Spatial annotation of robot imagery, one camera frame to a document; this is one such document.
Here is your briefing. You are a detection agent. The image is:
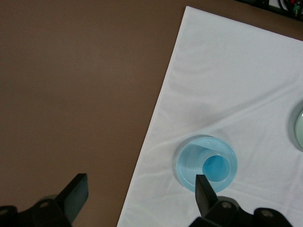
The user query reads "pale green round plate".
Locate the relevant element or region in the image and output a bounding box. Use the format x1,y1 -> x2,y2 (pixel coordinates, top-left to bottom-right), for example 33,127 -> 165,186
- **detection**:
289,101 -> 303,152

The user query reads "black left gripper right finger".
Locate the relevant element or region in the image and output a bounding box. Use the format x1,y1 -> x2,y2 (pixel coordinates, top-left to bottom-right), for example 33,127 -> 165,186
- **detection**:
195,174 -> 218,218

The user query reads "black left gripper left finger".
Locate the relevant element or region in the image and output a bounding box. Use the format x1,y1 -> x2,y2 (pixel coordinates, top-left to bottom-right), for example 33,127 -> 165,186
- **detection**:
56,173 -> 90,225

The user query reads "light blue round plate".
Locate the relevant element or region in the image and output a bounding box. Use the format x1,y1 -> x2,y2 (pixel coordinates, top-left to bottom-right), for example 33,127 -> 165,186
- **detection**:
176,134 -> 239,192

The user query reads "white square cloth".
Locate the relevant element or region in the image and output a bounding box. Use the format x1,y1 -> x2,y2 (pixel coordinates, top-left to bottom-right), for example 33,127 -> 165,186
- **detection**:
116,6 -> 303,227

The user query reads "light blue cup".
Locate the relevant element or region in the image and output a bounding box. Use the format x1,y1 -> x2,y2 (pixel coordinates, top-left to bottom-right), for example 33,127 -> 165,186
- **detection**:
197,148 -> 232,184

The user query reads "black cable bundle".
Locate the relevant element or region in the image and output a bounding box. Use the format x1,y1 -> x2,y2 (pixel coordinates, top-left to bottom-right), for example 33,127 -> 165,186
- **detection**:
246,0 -> 303,21

